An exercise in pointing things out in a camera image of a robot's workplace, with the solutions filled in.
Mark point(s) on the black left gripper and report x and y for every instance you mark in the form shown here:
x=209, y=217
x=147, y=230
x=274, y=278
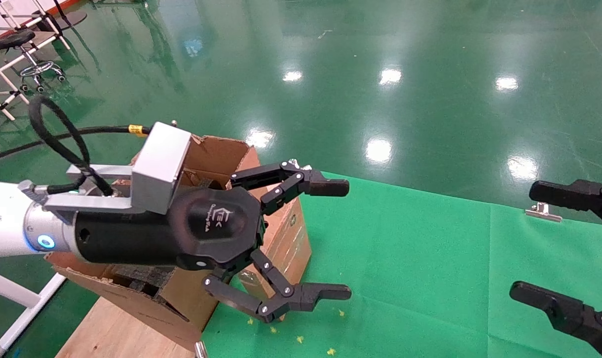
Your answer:
x=146, y=238

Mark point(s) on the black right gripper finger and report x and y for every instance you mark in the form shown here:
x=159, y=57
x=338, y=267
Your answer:
x=579, y=195
x=574, y=315

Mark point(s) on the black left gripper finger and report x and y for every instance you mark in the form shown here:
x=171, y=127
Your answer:
x=325, y=187
x=300, y=297

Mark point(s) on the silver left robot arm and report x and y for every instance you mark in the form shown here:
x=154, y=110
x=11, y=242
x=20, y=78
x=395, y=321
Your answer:
x=2, y=219

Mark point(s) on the open cardboard carton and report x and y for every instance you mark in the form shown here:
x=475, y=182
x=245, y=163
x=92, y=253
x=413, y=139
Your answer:
x=286, y=238

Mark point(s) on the metal binder clip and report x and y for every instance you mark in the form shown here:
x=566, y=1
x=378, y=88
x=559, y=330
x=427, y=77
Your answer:
x=294, y=162
x=200, y=350
x=543, y=213

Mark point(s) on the black foam pad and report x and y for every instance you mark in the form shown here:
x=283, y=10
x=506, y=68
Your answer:
x=141, y=278
x=206, y=182

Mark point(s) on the green cloth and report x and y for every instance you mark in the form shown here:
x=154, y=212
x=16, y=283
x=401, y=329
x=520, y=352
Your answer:
x=405, y=258

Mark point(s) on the black round base stand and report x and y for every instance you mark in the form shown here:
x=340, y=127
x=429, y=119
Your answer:
x=72, y=20

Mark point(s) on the black swivel stool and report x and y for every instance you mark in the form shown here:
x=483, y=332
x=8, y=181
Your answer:
x=13, y=39

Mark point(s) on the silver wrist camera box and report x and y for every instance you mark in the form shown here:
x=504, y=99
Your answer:
x=161, y=164

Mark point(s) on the white table leg frame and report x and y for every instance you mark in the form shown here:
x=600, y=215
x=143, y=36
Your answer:
x=2, y=287

